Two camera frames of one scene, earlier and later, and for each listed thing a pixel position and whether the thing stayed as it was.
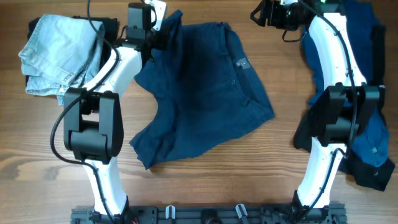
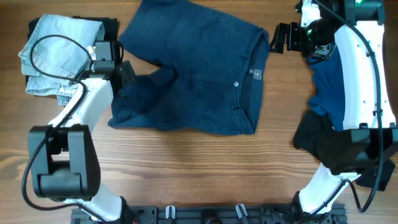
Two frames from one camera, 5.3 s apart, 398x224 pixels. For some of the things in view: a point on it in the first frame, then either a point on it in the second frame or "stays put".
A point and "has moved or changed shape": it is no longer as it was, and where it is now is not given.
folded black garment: x=111 y=28 stays put
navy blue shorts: x=206 y=88 has moved or changed shape
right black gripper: x=273 y=7 → x=292 y=30
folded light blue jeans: x=61 y=53 stays put
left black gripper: x=163 y=33 → x=125 y=68
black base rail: x=331 y=213 stays put
